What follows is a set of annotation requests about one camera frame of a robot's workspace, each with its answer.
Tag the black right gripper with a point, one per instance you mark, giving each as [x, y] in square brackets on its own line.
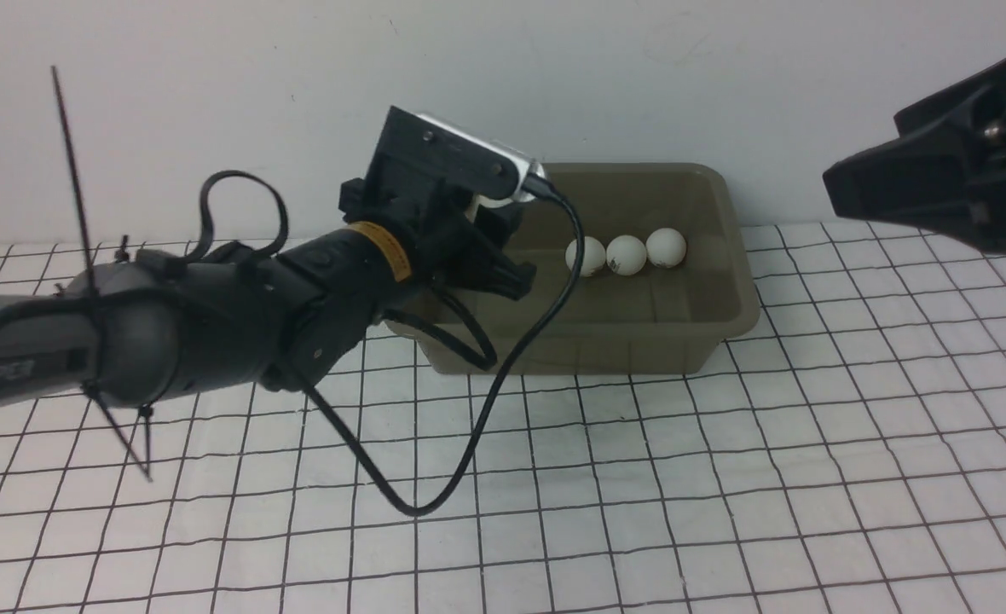
[946, 171]

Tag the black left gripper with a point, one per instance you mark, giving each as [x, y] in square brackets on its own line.
[439, 243]

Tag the white ping-pong ball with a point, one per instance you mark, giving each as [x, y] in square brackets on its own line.
[626, 255]
[481, 201]
[588, 256]
[666, 248]

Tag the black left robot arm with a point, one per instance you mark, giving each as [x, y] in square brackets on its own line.
[161, 327]

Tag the olive plastic storage bin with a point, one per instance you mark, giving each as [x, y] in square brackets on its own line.
[659, 321]

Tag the white grid-pattern table mat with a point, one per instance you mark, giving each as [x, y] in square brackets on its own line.
[848, 455]

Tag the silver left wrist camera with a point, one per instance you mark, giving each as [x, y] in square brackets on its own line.
[417, 152]

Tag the black cable tie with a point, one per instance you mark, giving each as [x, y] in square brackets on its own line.
[91, 294]

